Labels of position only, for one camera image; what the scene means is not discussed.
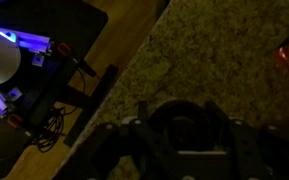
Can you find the black stand leg bar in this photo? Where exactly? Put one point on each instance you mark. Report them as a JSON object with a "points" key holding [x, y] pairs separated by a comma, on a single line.
{"points": [[92, 100]]}

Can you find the orange clamp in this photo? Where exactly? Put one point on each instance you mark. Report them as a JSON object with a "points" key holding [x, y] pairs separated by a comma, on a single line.
{"points": [[14, 120], [64, 50]]}

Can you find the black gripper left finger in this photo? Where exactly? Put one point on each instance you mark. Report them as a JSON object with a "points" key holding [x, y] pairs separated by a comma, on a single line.
{"points": [[124, 143]]}

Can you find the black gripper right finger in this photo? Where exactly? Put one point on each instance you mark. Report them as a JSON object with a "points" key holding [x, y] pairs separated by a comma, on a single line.
{"points": [[250, 146]]}

